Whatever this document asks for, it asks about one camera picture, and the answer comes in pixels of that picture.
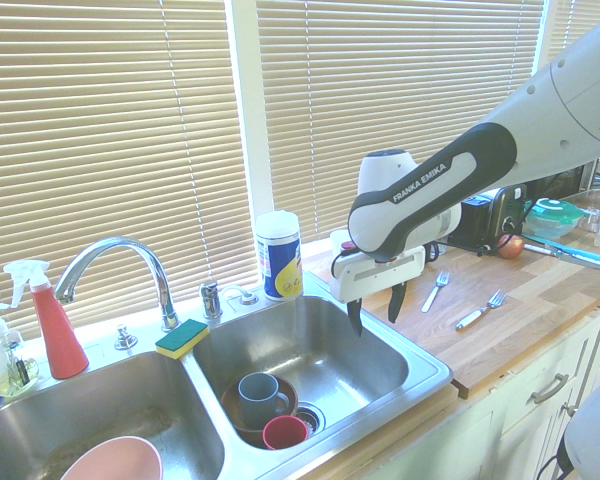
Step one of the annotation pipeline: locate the white sink sprayer head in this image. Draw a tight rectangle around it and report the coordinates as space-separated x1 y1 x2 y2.
222 284 261 308

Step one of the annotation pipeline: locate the black toaster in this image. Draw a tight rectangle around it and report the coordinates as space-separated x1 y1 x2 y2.
454 182 529 251

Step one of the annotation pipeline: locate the narrow beige window blind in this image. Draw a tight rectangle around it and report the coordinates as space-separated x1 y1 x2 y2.
543 0 600 69

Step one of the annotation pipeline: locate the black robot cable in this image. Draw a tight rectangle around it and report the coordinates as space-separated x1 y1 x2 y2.
426 239 499 262

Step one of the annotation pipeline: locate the wide beige window blind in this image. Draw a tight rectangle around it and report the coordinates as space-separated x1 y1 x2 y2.
0 0 259 344

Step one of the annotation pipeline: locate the white cabinet front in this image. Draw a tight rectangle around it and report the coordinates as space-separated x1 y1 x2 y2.
369 299 600 480

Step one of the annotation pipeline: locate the grey mug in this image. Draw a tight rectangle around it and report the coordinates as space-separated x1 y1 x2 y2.
237 372 292 420

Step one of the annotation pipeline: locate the red cup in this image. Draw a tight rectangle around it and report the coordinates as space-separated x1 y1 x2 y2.
261 414 310 452

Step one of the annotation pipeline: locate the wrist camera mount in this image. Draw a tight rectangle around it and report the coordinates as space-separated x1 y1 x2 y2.
329 240 364 277

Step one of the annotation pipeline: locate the teal handled knife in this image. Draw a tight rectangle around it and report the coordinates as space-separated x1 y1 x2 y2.
522 233 600 271

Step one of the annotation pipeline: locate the yellow green sponge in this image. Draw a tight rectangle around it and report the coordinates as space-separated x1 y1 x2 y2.
154 318 211 361

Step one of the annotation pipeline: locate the clear yellow soap pump bottle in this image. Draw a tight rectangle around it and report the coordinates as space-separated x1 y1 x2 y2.
0 302 41 399

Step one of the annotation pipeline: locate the black microwave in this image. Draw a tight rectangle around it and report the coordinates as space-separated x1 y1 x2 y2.
522 159 599 197

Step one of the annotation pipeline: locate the chrome gooseneck faucet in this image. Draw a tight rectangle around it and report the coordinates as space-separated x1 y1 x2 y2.
53 236 182 333

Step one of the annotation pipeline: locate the pink bowl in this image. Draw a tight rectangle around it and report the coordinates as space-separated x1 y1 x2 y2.
58 435 164 480

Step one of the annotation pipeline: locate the white wipes canister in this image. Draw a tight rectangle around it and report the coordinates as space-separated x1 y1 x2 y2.
255 210 305 303

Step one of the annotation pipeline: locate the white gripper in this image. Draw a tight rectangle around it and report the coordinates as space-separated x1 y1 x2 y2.
328 244 427 338

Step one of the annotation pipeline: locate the metal drawer handle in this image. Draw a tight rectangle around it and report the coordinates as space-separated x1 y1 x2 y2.
530 372 571 406

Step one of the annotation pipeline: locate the red apple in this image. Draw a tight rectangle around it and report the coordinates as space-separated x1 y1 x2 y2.
497 233 525 260

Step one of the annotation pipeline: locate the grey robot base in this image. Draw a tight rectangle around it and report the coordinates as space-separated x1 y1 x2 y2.
559 372 600 480

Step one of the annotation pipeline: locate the silver handled utensil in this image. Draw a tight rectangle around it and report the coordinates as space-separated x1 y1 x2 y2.
522 242 561 257

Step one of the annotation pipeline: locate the white cup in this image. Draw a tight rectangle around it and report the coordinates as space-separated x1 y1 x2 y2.
328 228 354 257

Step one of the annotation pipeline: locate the green lidded container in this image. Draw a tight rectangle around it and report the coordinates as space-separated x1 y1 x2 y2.
523 196 585 243

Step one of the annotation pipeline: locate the red spray bottle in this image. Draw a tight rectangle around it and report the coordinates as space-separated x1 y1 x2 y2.
2 259 91 380

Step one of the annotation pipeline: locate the brown bowl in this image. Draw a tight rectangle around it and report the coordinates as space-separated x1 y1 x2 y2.
221 373 300 435

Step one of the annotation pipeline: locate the medium beige window blind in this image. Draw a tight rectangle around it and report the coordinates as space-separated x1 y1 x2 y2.
254 0 545 242

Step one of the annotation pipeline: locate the chrome sink knob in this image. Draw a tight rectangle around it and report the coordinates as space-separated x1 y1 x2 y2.
113 323 139 352

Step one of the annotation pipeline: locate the metal drain strainer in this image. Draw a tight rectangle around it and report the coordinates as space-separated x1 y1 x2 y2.
294 401 328 435

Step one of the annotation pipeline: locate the stainless steel double sink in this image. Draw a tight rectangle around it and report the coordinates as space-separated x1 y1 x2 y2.
0 272 454 480

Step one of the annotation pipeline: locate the white handled fork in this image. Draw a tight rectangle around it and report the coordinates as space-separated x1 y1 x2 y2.
421 270 452 314
454 289 509 333

